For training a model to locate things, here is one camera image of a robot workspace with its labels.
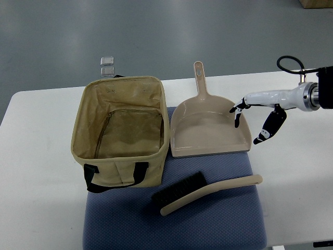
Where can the upper clear floor marker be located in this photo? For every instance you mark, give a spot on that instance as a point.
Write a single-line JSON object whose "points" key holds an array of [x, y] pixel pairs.
{"points": [[105, 61]]}

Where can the lower clear floor marker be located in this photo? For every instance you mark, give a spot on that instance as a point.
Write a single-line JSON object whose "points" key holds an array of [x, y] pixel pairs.
{"points": [[107, 71]]}

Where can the beige plastic dustpan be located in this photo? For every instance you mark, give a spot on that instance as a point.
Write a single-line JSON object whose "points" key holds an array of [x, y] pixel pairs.
{"points": [[202, 125]]}

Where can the beige broom black bristles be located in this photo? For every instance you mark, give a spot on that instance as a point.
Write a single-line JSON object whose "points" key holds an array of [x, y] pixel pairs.
{"points": [[194, 187]]}

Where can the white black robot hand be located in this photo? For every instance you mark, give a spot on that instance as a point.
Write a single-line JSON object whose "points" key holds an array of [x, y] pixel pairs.
{"points": [[279, 100]]}

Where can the clear floor marker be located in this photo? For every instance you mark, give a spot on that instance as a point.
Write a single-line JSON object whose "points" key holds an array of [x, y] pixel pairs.
{"points": [[105, 61], [107, 71]]}

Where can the blue textured mat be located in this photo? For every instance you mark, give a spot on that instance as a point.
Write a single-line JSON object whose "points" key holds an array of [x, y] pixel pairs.
{"points": [[228, 219]]}

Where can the yellow fabric bag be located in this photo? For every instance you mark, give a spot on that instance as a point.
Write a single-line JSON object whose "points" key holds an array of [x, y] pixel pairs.
{"points": [[121, 133]]}

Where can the wooden box corner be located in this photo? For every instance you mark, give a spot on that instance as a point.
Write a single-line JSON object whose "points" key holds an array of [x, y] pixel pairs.
{"points": [[316, 4]]}

